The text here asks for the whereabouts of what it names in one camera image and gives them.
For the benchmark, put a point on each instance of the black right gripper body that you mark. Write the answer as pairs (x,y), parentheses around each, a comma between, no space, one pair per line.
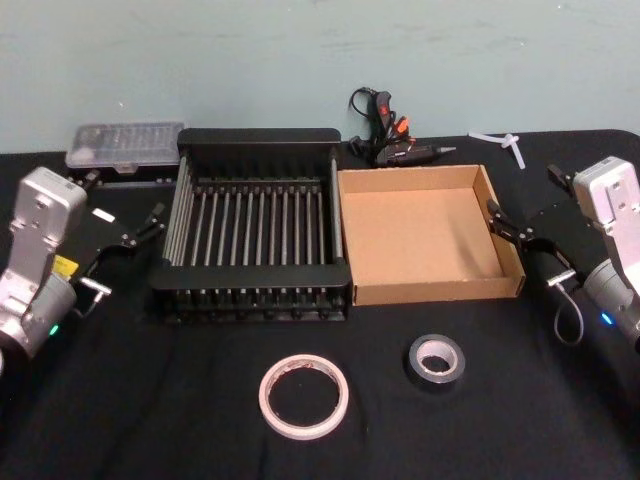
(562,232)

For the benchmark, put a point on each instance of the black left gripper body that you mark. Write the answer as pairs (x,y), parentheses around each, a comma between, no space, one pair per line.
(102,232)

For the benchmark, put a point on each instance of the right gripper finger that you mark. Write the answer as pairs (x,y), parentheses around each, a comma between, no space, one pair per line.
(507,227)
(559,176)

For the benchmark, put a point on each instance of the roll of silver tape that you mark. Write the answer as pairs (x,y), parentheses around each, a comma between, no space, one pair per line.
(437,384)

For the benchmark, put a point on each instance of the roll of white tape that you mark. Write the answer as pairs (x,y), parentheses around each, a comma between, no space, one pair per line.
(305,432)

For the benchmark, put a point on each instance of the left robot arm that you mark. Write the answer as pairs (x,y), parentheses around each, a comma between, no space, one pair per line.
(45,200)

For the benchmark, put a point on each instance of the clear plastic case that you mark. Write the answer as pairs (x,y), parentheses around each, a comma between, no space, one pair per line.
(125,140)

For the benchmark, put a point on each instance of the shallow brown cardboard tray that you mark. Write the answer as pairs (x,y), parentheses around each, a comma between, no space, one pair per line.
(420,235)

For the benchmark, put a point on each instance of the black rack with steel bars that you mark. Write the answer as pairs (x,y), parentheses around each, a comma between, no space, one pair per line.
(255,142)

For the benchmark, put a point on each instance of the black table cloth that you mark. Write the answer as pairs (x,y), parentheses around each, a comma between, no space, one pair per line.
(150,425)

